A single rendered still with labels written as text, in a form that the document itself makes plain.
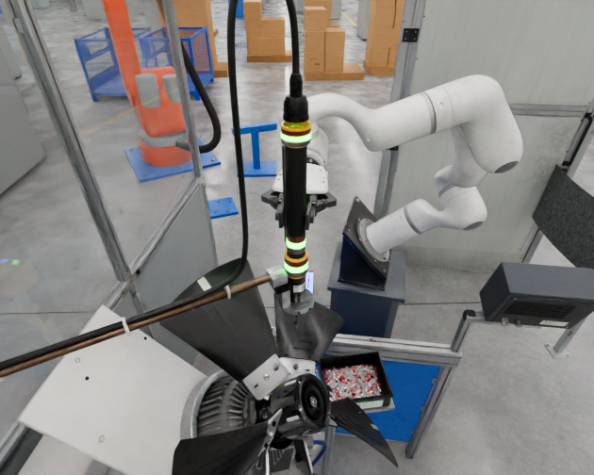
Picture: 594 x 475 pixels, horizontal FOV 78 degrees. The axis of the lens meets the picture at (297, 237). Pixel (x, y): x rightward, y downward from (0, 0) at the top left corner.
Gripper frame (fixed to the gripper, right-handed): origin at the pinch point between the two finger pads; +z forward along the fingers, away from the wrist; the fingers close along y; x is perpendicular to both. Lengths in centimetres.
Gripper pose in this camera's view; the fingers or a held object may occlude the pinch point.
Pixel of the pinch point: (294, 215)
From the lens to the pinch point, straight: 61.9
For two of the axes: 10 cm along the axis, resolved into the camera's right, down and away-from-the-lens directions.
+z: -1.2, 6.0, -7.9
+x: 0.0, -8.0, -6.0
